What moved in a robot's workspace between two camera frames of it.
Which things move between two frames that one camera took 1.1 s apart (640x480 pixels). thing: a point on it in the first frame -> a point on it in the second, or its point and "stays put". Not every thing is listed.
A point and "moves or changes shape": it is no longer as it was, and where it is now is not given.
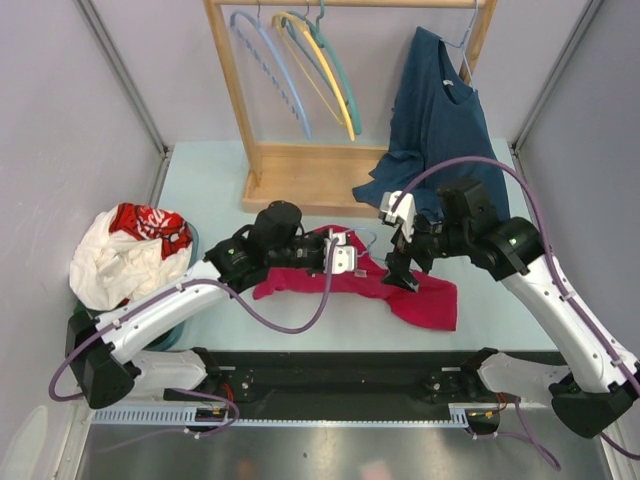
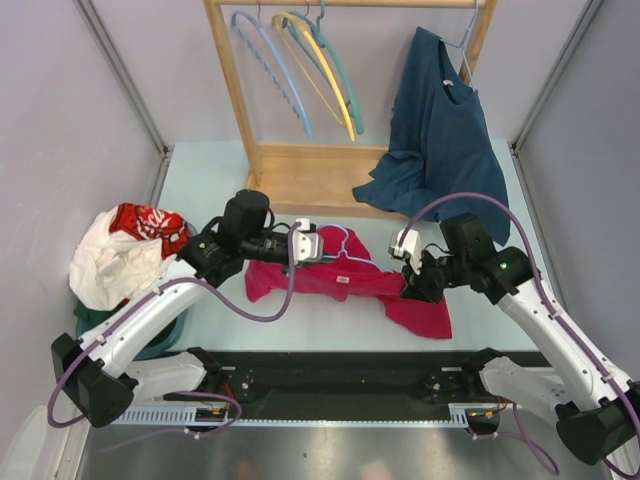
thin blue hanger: x=370 y=244 moves or changes shape
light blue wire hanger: x=462 y=47 stays put
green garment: x=83 y=313 stays put
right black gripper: x=399 y=262 -> x=418 y=287
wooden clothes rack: x=317 y=177 stays put
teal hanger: x=321 y=38 stays put
